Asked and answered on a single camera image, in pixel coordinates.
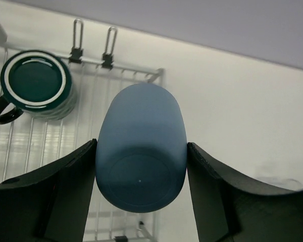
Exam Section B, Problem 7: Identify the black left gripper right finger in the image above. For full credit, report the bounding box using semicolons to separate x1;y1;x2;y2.
187;143;303;241

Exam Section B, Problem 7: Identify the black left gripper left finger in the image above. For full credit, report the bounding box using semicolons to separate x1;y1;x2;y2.
0;139;97;241

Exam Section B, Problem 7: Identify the light blue plastic cup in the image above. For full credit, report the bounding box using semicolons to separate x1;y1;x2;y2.
95;83;187;213

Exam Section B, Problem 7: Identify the dark green ceramic mug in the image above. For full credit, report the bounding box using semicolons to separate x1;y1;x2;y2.
0;49;77;125

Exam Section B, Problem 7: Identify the metal wire dish rack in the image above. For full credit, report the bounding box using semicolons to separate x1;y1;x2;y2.
0;19;164;241

